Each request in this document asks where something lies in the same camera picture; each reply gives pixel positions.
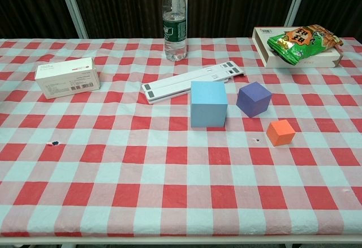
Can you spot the purple foam cube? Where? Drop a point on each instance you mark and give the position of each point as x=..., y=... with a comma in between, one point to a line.
x=253, y=100

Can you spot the small orange foam cube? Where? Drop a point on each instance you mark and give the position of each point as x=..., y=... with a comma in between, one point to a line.
x=280, y=134

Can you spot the large blue foam cube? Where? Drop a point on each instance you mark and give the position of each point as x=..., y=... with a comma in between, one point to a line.
x=207, y=109

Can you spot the white folding laptop stand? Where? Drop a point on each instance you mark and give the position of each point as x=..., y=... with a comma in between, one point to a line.
x=175, y=85

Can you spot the clear plastic water bottle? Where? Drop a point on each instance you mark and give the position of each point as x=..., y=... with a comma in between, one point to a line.
x=174, y=47

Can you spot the red white checkered tablecloth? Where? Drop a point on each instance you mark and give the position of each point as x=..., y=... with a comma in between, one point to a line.
x=113, y=174

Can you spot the flat white cardboard box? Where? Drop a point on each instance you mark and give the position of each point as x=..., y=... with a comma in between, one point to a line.
x=260, y=41

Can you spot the dark brown curtain panel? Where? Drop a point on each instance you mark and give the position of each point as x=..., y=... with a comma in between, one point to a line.
x=28, y=4
x=121, y=4
x=336, y=1
x=232, y=4

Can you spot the small white carton box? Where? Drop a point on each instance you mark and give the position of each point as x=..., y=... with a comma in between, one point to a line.
x=65, y=81

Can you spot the green snack bag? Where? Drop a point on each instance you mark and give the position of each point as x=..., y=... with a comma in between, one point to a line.
x=299, y=47

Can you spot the white metal frame post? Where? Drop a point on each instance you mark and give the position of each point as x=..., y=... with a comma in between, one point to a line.
x=74, y=10
x=295, y=4

